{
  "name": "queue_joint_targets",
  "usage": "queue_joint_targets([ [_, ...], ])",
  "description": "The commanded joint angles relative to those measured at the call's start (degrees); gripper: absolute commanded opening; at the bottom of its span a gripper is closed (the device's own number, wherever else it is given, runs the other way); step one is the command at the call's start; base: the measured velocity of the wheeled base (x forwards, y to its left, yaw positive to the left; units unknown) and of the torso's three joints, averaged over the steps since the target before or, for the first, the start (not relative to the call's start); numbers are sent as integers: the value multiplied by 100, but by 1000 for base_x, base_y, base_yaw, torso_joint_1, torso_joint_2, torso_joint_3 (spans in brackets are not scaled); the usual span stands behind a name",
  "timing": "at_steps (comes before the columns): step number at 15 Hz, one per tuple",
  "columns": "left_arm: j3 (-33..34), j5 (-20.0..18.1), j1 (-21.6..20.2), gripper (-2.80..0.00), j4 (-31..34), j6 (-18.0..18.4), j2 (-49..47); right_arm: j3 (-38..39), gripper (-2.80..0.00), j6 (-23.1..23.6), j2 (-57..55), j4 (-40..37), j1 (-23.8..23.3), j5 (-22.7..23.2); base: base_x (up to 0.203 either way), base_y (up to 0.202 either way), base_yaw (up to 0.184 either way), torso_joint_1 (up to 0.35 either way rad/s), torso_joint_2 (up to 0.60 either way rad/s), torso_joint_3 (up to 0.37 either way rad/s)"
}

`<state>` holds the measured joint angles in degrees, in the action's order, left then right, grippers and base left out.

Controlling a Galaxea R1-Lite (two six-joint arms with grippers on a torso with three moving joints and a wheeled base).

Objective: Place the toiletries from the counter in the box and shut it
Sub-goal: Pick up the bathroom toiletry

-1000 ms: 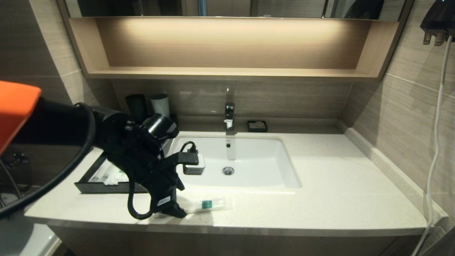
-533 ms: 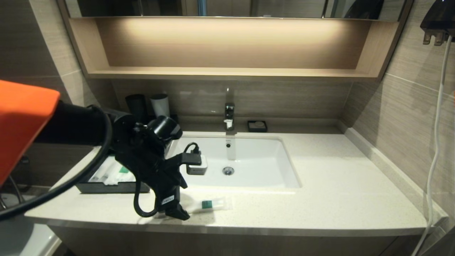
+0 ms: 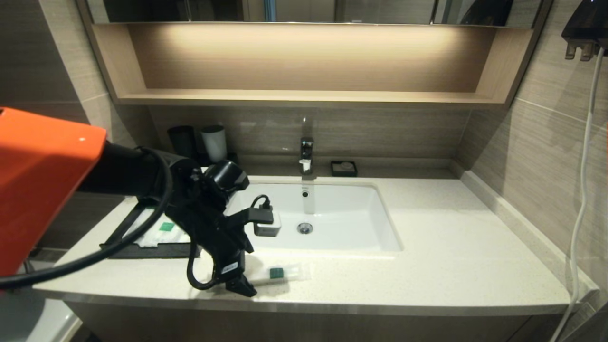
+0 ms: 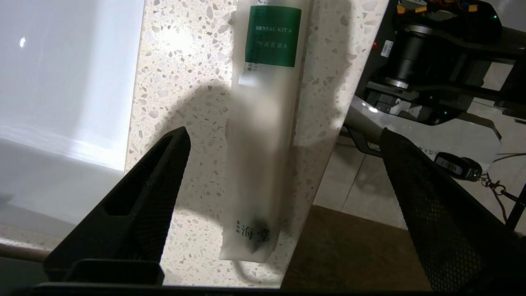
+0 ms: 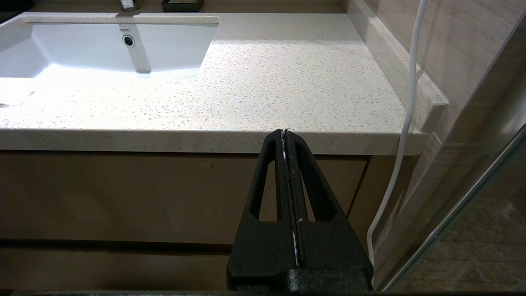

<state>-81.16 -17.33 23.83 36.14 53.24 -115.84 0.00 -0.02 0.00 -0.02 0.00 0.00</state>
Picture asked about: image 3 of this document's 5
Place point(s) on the chrome sink drain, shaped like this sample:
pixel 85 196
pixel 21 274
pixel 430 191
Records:
pixel 305 228

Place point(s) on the round soap bar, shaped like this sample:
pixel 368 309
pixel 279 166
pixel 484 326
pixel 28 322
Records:
pixel 344 166

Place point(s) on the black cup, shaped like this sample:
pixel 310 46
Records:
pixel 181 140

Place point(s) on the chrome faucet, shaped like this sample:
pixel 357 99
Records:
pixel 307 148

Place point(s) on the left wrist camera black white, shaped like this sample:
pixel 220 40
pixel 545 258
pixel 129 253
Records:
pixel 267 231

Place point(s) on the mirror cabinet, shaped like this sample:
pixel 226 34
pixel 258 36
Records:
pixel 380 10

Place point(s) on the black wall hair dryer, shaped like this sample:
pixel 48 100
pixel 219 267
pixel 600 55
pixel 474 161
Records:
pixel 589 23

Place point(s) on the white bathtub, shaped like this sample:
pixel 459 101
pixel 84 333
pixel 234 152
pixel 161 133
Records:
pixel 42 323

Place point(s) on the black soap dish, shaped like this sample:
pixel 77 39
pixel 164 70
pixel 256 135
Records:
pixel 334 174

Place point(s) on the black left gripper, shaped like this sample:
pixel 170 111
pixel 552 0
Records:
pixel 218 242

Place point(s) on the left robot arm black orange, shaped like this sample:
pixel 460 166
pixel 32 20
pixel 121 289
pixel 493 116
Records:
pixel 42 180

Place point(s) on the packaged toothbrush green label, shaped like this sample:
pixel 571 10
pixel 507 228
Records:
pixel 287 274

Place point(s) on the white sink basin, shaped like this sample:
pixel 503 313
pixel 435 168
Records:
pixel 342 223

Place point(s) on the black box drawer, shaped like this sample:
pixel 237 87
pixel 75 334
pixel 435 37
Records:
pixel 142 251

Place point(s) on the wooden wall shelf niche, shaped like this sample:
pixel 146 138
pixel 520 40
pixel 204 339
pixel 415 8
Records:
pixel 304 97

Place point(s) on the grey white cup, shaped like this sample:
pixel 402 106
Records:
pixel 213 143

